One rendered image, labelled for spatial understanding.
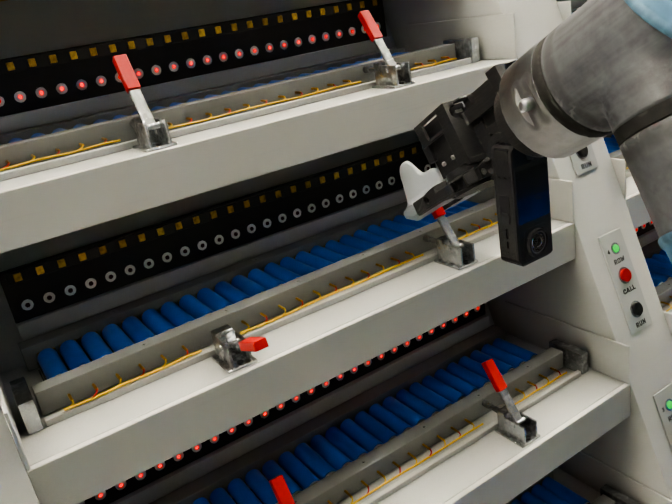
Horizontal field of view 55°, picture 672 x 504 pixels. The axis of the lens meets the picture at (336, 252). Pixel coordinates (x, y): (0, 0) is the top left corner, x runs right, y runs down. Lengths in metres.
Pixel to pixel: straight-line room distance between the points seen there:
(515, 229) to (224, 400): 0.29
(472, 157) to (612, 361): 0.35
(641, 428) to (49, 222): 0.68
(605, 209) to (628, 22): 0.41
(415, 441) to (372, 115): 0.35
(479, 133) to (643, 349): 0.38
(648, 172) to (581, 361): 0.42
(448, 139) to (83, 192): 0.32
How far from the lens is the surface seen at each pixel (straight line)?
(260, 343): 0.51
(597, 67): 0.48
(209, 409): 0.57
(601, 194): 0.84
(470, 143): 0.61
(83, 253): 0.70
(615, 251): 0.84
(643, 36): 0.46
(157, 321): 0.66
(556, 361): 0.86
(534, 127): 0.53
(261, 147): 0.61
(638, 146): 0.47
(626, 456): 0.91
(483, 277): 0.71
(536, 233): 0.61
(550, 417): 0.79
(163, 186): 0.57
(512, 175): 0.58
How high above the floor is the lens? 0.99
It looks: 2 degrees down
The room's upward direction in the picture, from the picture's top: 20 degrees counter-clockwise
